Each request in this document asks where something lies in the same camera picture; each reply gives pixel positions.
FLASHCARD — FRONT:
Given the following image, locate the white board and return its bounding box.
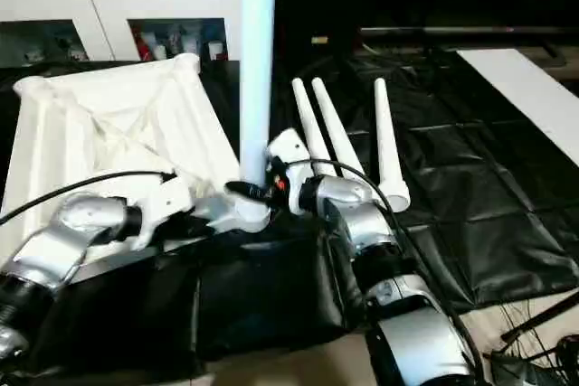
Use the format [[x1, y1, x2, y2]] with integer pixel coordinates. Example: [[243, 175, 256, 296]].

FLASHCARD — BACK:
[[456, 48, 579, 167]]

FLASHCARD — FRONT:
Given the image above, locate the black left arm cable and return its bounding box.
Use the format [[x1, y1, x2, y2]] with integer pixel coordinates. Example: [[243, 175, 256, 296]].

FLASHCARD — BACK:
[[0, 169, 178, 226]]

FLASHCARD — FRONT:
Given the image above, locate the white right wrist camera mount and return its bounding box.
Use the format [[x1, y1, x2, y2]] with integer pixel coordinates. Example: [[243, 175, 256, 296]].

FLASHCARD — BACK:
[[265, 128, 314, 216]]

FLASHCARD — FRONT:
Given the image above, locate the white plastic table leg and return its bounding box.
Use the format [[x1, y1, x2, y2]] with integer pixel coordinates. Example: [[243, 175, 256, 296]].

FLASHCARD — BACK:
[[290, 78, 338, 179], [311, 77, 368, 181], [373, 78, 412, 214], [238, 0, 279, 217]]

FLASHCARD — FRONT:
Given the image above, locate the white plastic table top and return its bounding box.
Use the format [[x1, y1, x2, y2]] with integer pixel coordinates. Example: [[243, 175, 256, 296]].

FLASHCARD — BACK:
[[0, 53, 274, 266]]

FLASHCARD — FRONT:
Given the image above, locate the black plastic mat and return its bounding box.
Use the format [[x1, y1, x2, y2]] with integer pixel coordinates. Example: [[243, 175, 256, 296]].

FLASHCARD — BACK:
[[0, 47, 579, 378]]

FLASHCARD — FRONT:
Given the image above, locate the black stand base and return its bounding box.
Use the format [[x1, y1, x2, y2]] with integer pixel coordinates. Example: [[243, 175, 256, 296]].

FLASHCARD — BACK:
[[489, 291, 579, 386]]

